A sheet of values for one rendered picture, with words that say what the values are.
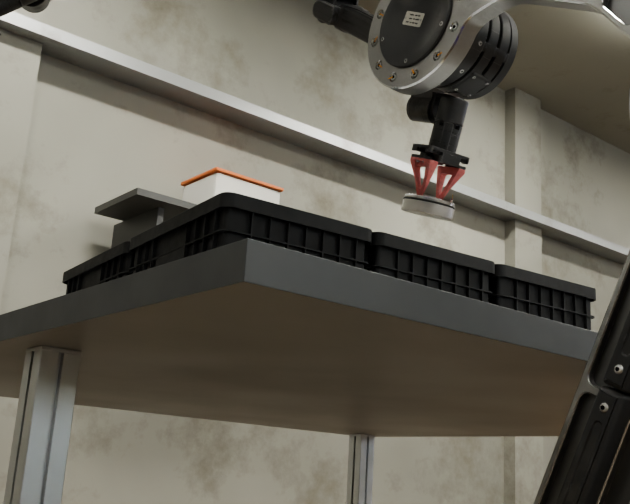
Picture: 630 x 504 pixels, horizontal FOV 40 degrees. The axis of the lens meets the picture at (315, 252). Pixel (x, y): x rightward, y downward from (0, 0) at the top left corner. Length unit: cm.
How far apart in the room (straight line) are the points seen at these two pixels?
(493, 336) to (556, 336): 12
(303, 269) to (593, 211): 646
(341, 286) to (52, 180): 342
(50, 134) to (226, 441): 173
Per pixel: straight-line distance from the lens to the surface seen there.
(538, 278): 177
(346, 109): 534
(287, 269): 77
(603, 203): 735
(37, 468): 126
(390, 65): 126
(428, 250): 157
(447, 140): 171
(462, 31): 118
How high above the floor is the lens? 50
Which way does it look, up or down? 15 degrees up
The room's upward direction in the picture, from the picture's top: 4 degrees clockwise
